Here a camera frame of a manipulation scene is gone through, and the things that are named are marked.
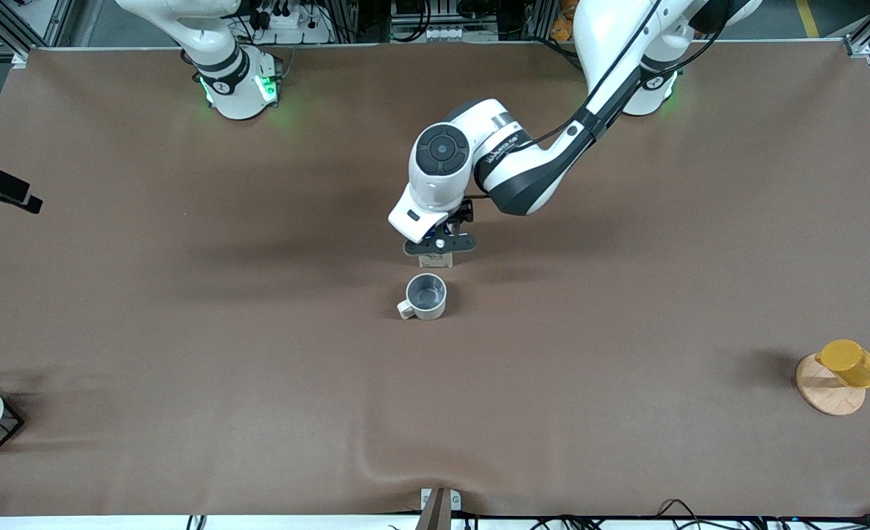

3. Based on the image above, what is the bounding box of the beige mug grey inside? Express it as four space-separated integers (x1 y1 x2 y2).
397 273 448 322

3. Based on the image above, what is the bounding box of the round wooden cup stand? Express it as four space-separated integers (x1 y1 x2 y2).
796 353 870 417

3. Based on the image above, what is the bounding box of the yellow plastic cup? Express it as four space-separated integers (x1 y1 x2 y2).
816 339 870 389

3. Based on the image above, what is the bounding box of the brown table cover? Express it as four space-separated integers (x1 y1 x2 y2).
0 40 870 518

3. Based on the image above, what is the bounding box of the bag of orange buns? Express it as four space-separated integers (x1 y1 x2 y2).
550 0 580 42

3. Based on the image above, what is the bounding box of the white power strip with plugs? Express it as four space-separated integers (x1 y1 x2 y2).
247 0 334 44

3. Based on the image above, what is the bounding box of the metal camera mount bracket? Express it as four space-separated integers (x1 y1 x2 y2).
420 487 462 530

